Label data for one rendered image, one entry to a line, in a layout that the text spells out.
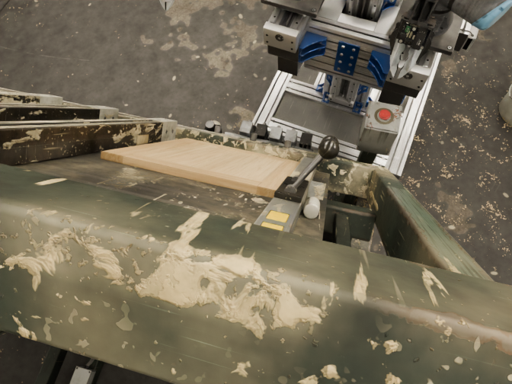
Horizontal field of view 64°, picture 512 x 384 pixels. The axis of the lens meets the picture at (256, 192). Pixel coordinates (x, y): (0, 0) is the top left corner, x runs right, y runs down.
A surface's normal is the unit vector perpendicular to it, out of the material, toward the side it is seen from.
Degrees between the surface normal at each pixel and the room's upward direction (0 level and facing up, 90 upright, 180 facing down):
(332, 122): 0
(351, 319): 33
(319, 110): 0
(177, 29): 0
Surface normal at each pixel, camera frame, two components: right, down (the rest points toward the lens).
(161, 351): -0.19, 0.18
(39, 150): 0.97, 0.22
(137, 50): -0.06, -0.37
